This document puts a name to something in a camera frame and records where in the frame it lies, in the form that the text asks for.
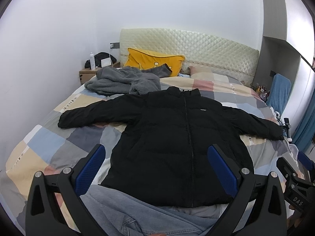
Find white spray bottle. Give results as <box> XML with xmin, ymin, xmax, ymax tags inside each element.
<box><xmin>90</xmin><ymin>52</ymin><xmax>95</xmax><ymax>70</ymax></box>

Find person's blue jeans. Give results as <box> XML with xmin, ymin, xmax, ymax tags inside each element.
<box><xmin>81</xmin><ymin>185</ymin><xmax>220</xmax><ymax>235</ymax></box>

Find bottles on side table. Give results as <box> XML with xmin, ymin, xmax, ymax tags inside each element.
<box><xmin>254</xmin><ymin>83</ymin><xmax>270</xmax><ymax>102</ymax></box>

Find blue curtain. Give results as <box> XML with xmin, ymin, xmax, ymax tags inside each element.
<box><xmin>293</xmin><ymin>93</ymin><xmax>315</xmax><ymax>152</ymax></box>

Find black tripod stand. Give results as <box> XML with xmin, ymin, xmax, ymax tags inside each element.
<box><xmin>275</xmin><ymin>111</ymin><xmax>292</xmax><ymax>143</ymax></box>

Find cream quilted headboard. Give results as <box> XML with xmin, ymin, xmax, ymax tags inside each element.
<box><xmin>120</xmin><ymin>28</ymin><xmax>259</xmax><ymax>86</ymax></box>

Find pink patterned pillow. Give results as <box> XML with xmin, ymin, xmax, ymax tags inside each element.
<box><xmin>188</xmin><ymin>65</ymin><xmax>243</xmax><ymax>83</ymax></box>

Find grey wall socket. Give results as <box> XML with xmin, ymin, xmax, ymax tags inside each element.
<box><xmin>110</xmin><ymin>42</ymin><xmax>120</xmax><ymax>49</ymax></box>

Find black bag on nightstand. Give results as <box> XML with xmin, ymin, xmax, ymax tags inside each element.
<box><xmin>84</xmin><ymin>52</ymin><xmax>117</xmax><ymax>68</ymax></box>

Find white box on nightstand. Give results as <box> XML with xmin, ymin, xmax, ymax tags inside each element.
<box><xmin>100</xmin><ymin>58</ymin><xmax>112</xmax><ymax>68</ymax></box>

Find black puffer jacket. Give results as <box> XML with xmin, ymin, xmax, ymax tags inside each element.
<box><xmin>58</xmin><ymin>87</ymin><xmax>284</xmax><ymax>208</ymax></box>

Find wooden nightstand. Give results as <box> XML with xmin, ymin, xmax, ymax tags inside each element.
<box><xmin>78</xmin><ymin>61</ymin><xmax>121</xmax><ymax>85</ymax></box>

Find grey wall cabinet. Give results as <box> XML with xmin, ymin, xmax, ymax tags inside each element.
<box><xmin>253</xmin><ymin>0</ymin><xmax>314</xmax><ymax>126</ymax></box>

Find grey fleece garment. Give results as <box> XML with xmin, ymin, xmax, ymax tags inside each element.
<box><xmin>84</xmin><ymin>63</ymin><xmax>172</xmax><ymax>96</ymax></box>

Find blue towel on chair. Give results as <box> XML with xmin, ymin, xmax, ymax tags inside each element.
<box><xmin>266</xmin><ymin>74</ymin><xmax>291</xmax><ymax>115</ymax></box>

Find yellow pillow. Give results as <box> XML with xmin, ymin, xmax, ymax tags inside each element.
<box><xmin>124</xmin><ymin>47</ymin><xmax>185</xmax><ymax>77</ymax></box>

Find patchwork checkered duvet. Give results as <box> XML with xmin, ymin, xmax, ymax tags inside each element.
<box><xmin>1</xmin><ymin>74</ymin><xmax>303</xmax><ymax>235</ymax></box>

